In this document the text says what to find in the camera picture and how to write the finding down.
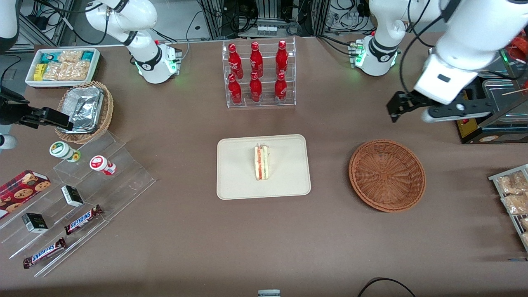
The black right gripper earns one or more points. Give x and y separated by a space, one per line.
9 109

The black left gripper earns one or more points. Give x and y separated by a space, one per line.
406 102

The triangular sandwich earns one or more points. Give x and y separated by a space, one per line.
261 163

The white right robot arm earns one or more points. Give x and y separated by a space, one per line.
144 62

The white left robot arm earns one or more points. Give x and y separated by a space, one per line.
462 41

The aluminium foil tray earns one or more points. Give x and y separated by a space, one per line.
86 105

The oval wicker basket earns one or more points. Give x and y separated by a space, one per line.
108 109

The round brown wicker basket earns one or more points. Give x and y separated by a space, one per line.
385 175

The tray of packaged crackers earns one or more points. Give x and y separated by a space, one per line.
495 177

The beige rectangular tray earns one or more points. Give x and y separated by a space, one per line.
235 173

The left wrist white cylinder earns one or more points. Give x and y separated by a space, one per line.
428 118

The wrist white cylinder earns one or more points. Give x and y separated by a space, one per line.
428 118
7 142

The green lid yogurt cup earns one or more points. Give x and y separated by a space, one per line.
62 149

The white plastic snack bin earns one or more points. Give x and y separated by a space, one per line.
31 80

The yellow snack packet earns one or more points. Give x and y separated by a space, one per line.
39 72

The large clear cracker bag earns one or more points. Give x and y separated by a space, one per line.
66 71

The right wrist white cylinder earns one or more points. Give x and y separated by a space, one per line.
7 142

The teal snack packet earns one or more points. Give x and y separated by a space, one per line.
48 57
87 55

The small clear cracker bag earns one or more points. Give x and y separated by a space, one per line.
70 55

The red lid yogurt cup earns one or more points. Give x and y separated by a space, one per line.
99 163

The black machine with yellow panel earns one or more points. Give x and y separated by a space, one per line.
470 130

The red cookie box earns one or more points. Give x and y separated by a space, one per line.
20 189

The small black box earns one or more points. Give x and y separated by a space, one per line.
35 222
72 196

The clear acrylic stepped shelf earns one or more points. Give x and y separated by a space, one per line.
123 181

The snickers chocolate bar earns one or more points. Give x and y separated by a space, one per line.
44 253
82 220

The thin wooden stick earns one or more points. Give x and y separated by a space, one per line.
515 91

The red cola bottle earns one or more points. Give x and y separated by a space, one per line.
256 58
234 61
234 90
281 88
281 57
255 88

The clear acrylic bottle rack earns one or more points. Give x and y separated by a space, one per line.
268 103

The clear bag of snacks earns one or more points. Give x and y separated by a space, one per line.
524 223
511 183
515 204
525 239

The orange object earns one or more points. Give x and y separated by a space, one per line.
519 44

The white power strip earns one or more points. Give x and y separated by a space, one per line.
266 30

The small grey device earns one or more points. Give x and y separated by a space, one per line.
269 293

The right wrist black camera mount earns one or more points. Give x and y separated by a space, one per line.
10 105

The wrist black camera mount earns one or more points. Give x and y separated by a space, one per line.
10 105
462 109

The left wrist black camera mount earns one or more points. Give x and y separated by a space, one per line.
462 109

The aluminium frame rack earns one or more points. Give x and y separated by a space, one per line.
264 12

